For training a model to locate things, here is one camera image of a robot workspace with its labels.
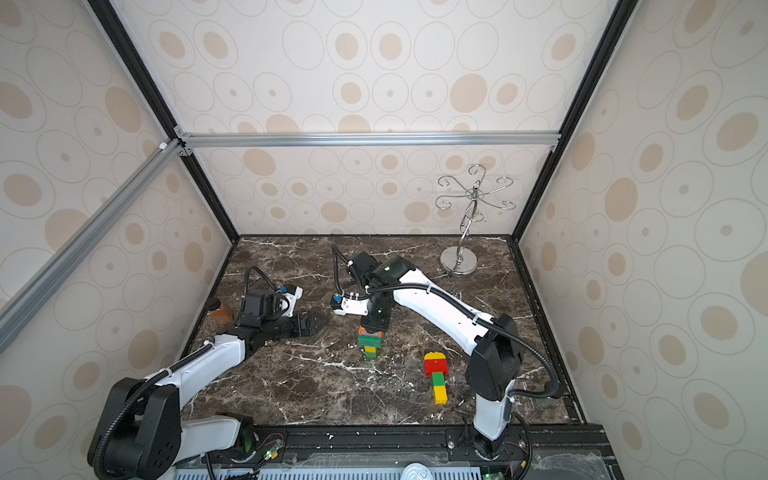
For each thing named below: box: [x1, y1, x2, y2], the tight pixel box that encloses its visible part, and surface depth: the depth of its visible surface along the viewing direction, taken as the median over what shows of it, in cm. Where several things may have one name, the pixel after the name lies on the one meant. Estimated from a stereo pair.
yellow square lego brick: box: [433, 385, 448, 405], surface depth 81 cm
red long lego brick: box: [424, 358, 449, 377], surface depth 87 cm
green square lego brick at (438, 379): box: [432, 372, 445, 386], surface depth 84 cm
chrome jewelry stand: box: [435, 164, 517, 277], surface depth 94 cm
